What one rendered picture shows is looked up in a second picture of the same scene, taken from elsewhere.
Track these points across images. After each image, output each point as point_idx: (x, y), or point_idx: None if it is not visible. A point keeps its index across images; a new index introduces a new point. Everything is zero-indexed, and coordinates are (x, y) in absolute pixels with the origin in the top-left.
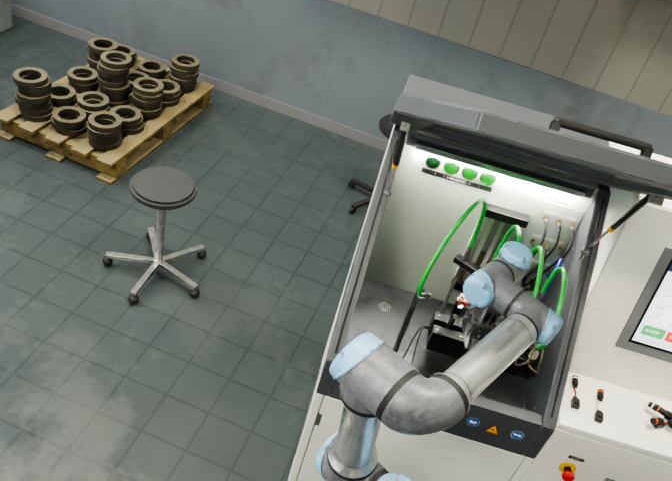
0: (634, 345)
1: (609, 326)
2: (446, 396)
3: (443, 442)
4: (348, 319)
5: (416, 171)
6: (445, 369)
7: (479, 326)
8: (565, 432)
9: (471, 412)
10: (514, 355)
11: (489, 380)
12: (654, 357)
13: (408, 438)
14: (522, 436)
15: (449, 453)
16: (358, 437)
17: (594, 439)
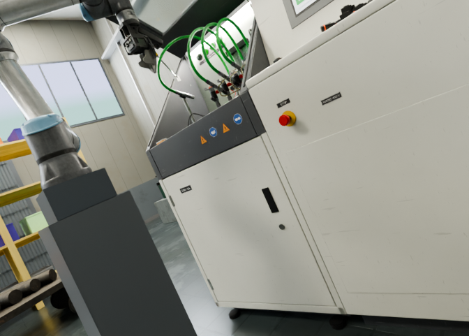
0: (301, 15)
1: (278, 22)
2: None
3: (218, 166)
4: (155, 129)
5: (199, 68)
6: None
7: (125, 42)
8: (254, 86)
9: (206, 125)
10: None
11: None
12: (320, 8)
13: (205, 179)
14: (240, 117)
15: (228, 173)
16: (8, 91)
17: (273, 72)
